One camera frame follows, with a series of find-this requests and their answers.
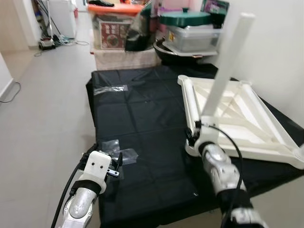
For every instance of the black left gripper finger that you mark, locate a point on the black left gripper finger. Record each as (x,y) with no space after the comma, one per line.
(119,159)

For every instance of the white plastic table top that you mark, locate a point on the white plastic table top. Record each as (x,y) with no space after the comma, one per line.
(247,128)

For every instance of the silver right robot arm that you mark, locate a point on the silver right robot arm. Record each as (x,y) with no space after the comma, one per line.
(221,171)

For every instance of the wide clear tape patch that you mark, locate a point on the wide clear tape patch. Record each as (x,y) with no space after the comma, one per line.
(126,154)

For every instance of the black tablecloth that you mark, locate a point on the black tablecloth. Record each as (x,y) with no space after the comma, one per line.
(137,118)

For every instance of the narrow clear tape strip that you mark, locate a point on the narrow clear tape strip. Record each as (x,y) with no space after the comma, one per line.
(110,89)

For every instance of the black wok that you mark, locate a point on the black wok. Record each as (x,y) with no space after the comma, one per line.
(164,52)

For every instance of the pink fleece cover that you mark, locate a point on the pink fleece cover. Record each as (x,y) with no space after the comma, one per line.
(123,59)

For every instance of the dark glass pan lid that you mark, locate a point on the dark glass pan lid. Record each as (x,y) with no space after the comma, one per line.
(137,35)

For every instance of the green pot lid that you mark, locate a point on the green pot lid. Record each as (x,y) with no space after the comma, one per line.
(185,19)

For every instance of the orange-lid box with red poster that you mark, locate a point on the orange-lid box with red poster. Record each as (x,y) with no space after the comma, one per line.
(111,35)

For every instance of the dark printed carton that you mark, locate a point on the dark printed carton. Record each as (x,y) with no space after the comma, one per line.
(213,9)

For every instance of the grey upright vacuum cleaner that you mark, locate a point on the grey upright vacuum cleaner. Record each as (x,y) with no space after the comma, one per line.
(46,44)

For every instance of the white chest appliance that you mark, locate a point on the white chest appliance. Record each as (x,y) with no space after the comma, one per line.
(61,19)

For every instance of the small black pouch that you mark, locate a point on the small black pouch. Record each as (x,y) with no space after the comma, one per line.
(103,3)

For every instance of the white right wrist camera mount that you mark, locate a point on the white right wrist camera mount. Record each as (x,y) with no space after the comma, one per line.
(205,130)

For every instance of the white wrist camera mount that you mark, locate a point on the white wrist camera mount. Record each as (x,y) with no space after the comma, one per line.
(97,166)
(205,130)

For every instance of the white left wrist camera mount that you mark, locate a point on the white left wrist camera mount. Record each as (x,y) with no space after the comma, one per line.
(97,166)

